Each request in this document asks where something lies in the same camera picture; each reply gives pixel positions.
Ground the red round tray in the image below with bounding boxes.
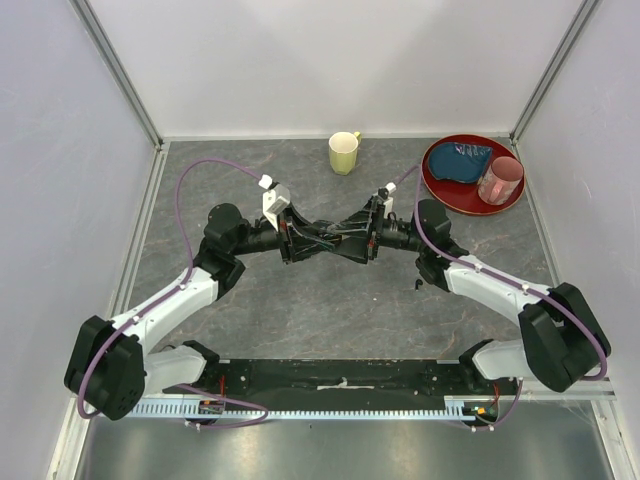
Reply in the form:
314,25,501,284
421,134,526,216

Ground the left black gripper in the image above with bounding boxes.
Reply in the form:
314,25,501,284
231,203,334,265

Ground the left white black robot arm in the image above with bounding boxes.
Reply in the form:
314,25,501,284
64,203,346,420

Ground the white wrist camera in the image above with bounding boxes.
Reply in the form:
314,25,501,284
378,182,397,208
258,174,290,231

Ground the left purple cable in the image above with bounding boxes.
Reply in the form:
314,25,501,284
75,157,271,429

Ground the aluminium frame post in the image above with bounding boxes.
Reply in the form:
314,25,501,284
69,0,164,150
509,0,601,147

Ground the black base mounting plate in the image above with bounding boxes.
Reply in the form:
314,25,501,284
196,359,517,410

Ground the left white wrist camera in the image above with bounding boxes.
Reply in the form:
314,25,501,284
258,174,290,231

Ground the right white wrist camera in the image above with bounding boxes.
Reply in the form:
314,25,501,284
378,182,397,208

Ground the yellow green mug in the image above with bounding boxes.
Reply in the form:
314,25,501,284
328,131,361,175

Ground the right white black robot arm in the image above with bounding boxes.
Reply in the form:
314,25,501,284
327,199,611,394

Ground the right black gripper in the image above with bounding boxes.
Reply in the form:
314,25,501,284
327,194,427,265

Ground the left aluminium frame post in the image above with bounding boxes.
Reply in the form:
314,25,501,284
69,0,164,150

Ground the pink patterned cup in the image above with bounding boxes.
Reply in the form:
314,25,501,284
478,156,524,206

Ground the blue ceramic plate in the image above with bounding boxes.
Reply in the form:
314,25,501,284
427,142,493,184

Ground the right aluminium frame post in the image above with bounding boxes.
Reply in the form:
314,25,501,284
509,0,601,147

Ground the light blue cable duct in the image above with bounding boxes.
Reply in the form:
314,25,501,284
126,395,476,422

